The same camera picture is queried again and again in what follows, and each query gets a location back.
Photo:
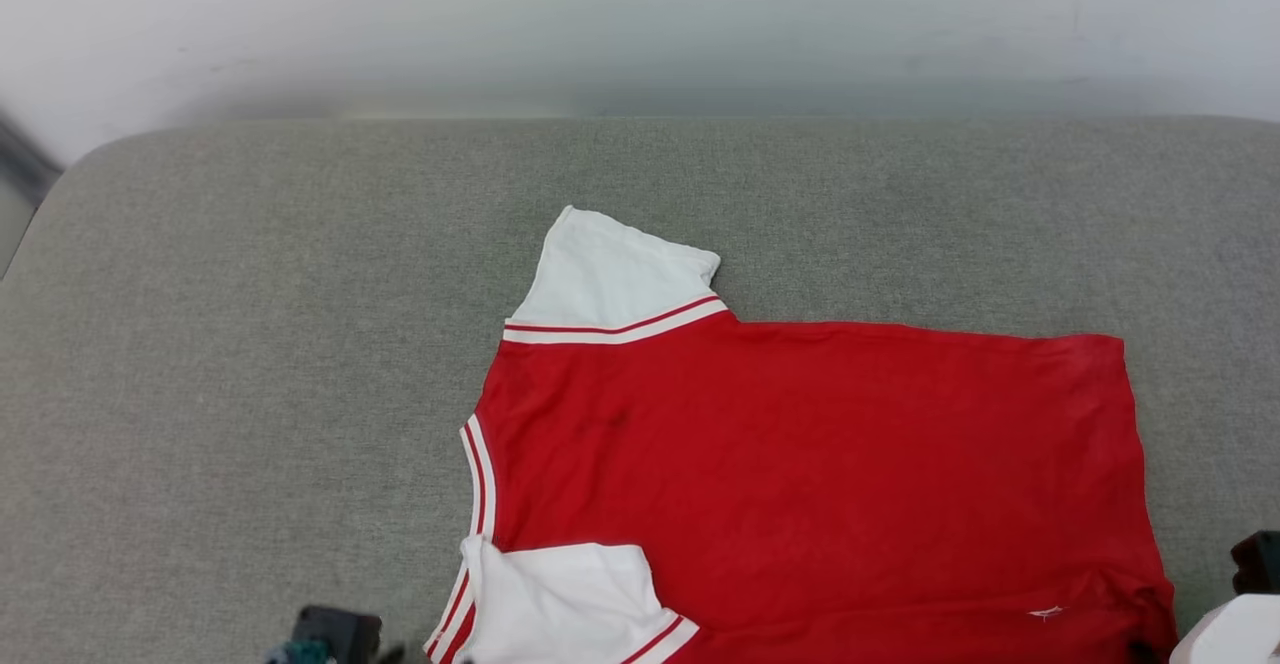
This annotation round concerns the red and white shirt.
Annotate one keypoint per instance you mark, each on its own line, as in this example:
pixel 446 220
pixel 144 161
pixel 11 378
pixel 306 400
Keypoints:
pixel 800 474

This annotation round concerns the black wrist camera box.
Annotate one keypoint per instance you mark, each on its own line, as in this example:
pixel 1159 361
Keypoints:
pixel 1258 562
pixel 345 632

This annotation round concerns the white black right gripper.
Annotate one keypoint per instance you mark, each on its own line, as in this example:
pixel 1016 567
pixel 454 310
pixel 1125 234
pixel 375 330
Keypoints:
pixel 1235 634

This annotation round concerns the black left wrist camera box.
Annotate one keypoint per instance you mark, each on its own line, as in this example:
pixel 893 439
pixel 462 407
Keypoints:
pixel 345 632

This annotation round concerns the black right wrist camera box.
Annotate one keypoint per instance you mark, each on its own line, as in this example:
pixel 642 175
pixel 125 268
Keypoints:
pixel 1258 562

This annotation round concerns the grey fabric sofa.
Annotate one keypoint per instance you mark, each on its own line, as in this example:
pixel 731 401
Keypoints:
pixel 250 344

